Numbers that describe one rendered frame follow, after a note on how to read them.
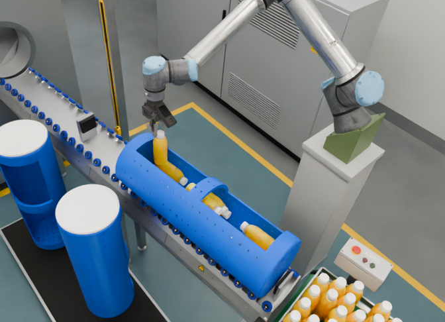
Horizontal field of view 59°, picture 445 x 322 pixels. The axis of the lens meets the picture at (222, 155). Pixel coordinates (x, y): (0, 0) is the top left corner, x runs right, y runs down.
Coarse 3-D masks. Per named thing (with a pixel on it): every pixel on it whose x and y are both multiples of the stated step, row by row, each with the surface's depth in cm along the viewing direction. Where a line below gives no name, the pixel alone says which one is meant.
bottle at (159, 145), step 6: (156, 138) 179; (162, 138) 179; (156, 144) 180; (162, 144) 180; (156, 150) 182; (162, 150) 182; (156, 156) 185; (162, 156) 185; (156, 162) 188; (162, 162) 188
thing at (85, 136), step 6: (90, 114) 215; (78, 120) 211; (84, 120) 212; (90, 120) 214; (78, 126) 213; (84, 126) 213; (90, 126) 216; (96, 126) 220; (84, 132) 215; (90, 132) 221; (96, 132) 224; (84, 138) 220
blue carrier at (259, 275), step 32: (128, 160) 178; (160, 192) 169; (192, 192) 164; (224, 192) 182; (192, 224) 162; (224, 224) 156; (256, 224) 177; (224, 256) 155; (256, 256) 148; (288, 256) 154; (256, 288) 149
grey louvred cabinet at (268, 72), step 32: (160, 0) 400; (192, 0) 362; (224, 0) 330; (320, 0) 264; (352, 0) 264; (384, 0) 273; (160, 32) 427; (192, 32) 384; (256, 32) 319; (288, 32) 293; (352, 32) 269; (224, 64) 368; (256, 64) 335; (288, 64) 308; (320, 64) 285; (224, 96) 390; (256, 96) 353; (288, 96) 323; (320, 96) 298; (256, 128) 380; (288, 128) 340; (320, 128) 332
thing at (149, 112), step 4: (148, 100) 164; (160, 100) 164; (144, 104) 171; (148, 104) 169; (152, 104) 167; (144, 108) 170; (148, 108) 169; (152, 108) 169; (144, 112) 172; (148, 112) 169; (152, 112) 168; (144, 116) 173; (148, 116) 172; (152, 116) 169; (156, 116) 169; (156, 120) 170
